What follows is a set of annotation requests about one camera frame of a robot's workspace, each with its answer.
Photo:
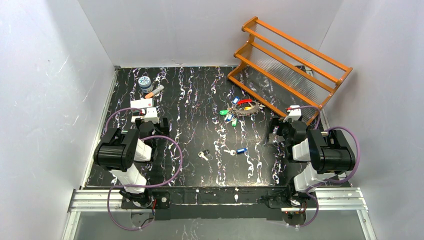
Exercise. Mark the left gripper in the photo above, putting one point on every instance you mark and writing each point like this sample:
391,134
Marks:
163,124

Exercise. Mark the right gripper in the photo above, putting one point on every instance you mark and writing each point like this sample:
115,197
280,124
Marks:
274,125

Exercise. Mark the keyring with coloured key tags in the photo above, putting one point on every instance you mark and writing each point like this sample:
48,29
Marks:
240,108

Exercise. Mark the key with black head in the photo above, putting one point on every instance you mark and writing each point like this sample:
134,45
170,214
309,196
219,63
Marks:
204,154

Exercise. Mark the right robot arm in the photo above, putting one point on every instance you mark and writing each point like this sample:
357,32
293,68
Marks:
326,155

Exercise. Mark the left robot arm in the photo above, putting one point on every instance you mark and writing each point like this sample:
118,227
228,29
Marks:
118,151

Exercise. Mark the small white flat box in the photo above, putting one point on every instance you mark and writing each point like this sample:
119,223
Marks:
135,118

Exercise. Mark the white medicine box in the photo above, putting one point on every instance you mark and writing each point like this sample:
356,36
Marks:
141,104

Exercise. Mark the orange and white tube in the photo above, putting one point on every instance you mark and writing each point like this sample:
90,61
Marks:
154,92

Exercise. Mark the round blue-white jar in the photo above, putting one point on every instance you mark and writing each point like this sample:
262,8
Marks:
145,84

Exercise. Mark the orange wooden shelf rack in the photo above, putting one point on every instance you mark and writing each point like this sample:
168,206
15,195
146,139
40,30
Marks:
279,70

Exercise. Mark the key with blue tag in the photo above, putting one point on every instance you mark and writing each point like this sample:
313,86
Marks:
233,152

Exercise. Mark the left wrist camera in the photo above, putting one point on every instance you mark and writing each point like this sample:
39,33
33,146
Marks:
150,114

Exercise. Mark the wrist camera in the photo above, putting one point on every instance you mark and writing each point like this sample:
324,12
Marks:
294,113
150,114

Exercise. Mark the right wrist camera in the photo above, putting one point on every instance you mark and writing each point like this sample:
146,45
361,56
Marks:
294,113

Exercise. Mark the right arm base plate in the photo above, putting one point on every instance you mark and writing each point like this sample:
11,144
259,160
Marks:
285,201

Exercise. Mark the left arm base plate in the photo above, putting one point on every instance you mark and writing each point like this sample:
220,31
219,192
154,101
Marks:
149,199

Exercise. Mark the aluminium rail frame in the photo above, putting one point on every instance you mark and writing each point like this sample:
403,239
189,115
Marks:
222,203

